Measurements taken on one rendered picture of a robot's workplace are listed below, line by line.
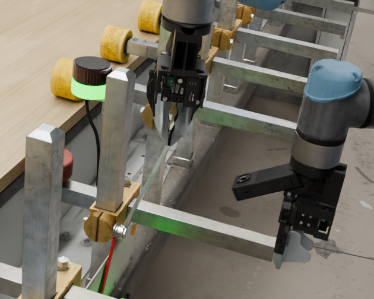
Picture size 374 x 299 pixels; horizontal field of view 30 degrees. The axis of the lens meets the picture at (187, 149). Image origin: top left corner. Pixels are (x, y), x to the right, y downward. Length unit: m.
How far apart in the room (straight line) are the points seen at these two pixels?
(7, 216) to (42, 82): 0.34
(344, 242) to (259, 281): 0.47
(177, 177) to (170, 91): 0.62
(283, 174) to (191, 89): 0.21
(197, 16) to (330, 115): 0.23
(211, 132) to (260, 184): 0.76
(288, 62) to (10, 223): 2.69
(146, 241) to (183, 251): 1.18
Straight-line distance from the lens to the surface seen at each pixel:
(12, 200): 1.32
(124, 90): 1.06
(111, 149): 1.11
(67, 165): 1.21
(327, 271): 2.64
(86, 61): 1.08
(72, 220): 1.57
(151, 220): 1.20
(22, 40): 1.76
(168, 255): 2.54
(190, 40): 0.98
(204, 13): 0.98
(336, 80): 1.00
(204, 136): 1.82
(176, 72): 0.99
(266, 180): 1.09
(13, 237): 1.38
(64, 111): 1.41
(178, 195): 1.55
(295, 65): 3.83
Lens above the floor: 1.52
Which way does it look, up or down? 28 degrees down
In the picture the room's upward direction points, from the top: 9 degrees clockwise
